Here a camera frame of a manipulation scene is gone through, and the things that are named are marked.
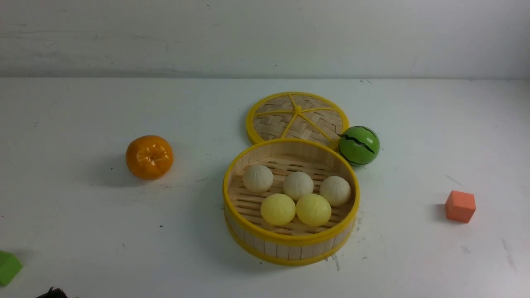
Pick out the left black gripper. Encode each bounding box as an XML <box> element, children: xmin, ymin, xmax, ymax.
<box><xmin>36</xmin><ymin>287</ymin><xmax>68</xmax><ymax>298</ymax></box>

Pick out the white bun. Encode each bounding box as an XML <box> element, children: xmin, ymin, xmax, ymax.
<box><xmin>283</xmin><ymin>171</ymin><xmax>314</xmax><ymax>202</ymax></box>
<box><xmin>242</xmin><ymin>165</ymin><xmax>274</xmax><ymax>194</ymax></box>
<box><xmin>320</xmin><ymin>176</ymin><xmax>352</xmax><ymax>207</ymax></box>

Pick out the yellow bun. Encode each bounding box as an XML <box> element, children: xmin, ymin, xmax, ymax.
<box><xmin>296</xmin><ymin>194</ymin><xmax>332</xmax><ymax>227</ymax></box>
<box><xmin>260</xmin><ymin>194</ymin><xmax>296</xmax><ymax>225</ymax></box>

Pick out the yellow bun bottom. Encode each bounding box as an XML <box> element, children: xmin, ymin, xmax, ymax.
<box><xmin>296</xmin><ymin>194</ymin><xmax>332</xmax><ymax>227</ymax></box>

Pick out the bamboo steamer tray yellow rim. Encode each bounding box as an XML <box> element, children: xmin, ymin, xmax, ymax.
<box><xmin>223</xmin><ymin>138</ymin><xmax>360</xmax><ymax>266</ymax></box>

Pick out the woven bamboo steamer lid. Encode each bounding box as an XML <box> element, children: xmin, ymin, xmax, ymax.
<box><xmin>245</xmin><ymin>92</ymin><xmax>350</xmax><ymax>150</ymax></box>

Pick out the green block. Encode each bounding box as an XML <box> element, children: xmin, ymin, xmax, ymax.
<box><xmin>0</xmin><ymin>251</ymin><xmax>23</xmax><ymax>287</ymax></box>

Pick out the orange toy tangerine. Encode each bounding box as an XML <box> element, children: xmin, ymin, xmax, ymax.
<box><xmin>125</xmin><ymin>135</ymin><xmax>174</xmax><ymax>180</ymax></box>

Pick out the green toy watermelon ball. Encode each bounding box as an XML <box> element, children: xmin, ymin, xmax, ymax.
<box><xmin>337</xmin><ymin>126</ymin><xmax>381</xmax><ymax>166</ymax></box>

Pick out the orange cube block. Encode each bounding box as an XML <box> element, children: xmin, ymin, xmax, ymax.
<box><xmin>445</xmin><ymin>190</ymin><xmax>476</xmax><ymax>224</ymax></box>

